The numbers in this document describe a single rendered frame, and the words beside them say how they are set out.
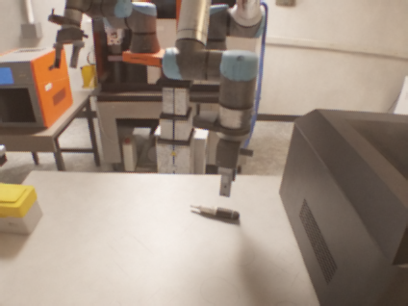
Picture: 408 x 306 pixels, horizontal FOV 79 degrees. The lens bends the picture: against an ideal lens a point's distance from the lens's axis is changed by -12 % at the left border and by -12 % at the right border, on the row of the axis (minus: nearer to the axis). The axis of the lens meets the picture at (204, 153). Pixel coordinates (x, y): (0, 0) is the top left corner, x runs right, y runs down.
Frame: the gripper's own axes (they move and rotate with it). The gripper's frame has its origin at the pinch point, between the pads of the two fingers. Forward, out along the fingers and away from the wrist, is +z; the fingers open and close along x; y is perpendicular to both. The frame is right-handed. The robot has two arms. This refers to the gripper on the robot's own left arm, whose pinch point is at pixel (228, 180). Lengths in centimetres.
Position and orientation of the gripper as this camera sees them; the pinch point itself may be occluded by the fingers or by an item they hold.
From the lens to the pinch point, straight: 70.0
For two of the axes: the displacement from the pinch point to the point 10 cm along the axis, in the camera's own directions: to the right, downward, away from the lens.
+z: -0.4, 8.6, 5.2
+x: 2.7, -4.9, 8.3
